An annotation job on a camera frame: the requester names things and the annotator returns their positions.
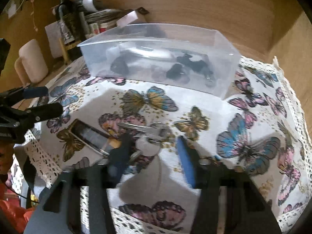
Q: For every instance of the butterfly print lace cloth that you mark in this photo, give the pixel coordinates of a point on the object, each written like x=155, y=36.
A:
x=260, y=126

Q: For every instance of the white paper note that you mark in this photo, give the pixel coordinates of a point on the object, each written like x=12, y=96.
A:
x=53, y=34

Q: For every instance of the black gold lighter tube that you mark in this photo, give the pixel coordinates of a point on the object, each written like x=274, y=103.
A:
x=100, y=142

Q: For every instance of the stack of books and papers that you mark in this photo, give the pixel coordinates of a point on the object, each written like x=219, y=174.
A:
x=94, y=11

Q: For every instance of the cream ceramic mug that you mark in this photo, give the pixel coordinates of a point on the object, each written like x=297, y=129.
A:
x=30, y=66

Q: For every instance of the black usb-c dongle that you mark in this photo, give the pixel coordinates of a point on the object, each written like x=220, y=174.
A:
x=181, y=70

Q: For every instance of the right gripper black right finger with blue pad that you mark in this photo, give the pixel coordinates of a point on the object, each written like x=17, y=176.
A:
x=229, y=201

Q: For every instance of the small pink white box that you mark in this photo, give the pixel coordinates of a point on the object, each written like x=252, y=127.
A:
x=133, y=17

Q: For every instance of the dark wine bottle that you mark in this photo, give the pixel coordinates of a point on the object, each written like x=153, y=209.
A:
x=70, y=25

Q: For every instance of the silver keys bunch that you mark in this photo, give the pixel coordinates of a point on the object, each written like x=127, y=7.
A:
x=148, y=138

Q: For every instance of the white handheld magnifier device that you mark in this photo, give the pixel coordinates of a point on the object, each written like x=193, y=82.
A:
x=149, y=53

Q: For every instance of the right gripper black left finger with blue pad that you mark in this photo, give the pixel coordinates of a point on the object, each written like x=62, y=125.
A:
x=59, y=211

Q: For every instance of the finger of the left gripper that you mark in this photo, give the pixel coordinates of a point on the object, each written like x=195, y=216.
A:
x=31, y=93
x=40, y=113

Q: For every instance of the clear plastic storage box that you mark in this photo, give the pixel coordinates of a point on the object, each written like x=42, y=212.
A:
x=103, y=58

